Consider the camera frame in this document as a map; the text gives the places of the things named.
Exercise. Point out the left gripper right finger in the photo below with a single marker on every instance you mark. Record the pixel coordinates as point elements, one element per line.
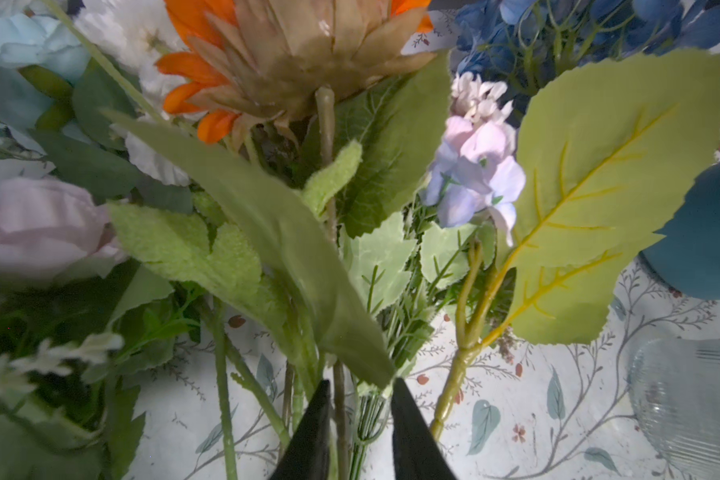
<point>416,455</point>

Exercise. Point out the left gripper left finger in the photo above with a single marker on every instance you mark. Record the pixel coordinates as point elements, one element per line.
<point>307,456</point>

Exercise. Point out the clear ribbed glass vase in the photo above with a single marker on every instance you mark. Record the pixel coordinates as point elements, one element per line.
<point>675,394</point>

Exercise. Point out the orange gerbera flower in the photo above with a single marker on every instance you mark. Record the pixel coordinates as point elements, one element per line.
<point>316,132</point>

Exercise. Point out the mixed pastel flower bunch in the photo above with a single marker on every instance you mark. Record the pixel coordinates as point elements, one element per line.
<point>78,313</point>

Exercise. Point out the blue hydrangea flower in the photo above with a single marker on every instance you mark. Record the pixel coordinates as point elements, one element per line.
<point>527,44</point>

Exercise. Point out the blue ceramic vase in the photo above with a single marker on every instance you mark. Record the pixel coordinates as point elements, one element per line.
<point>687,258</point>

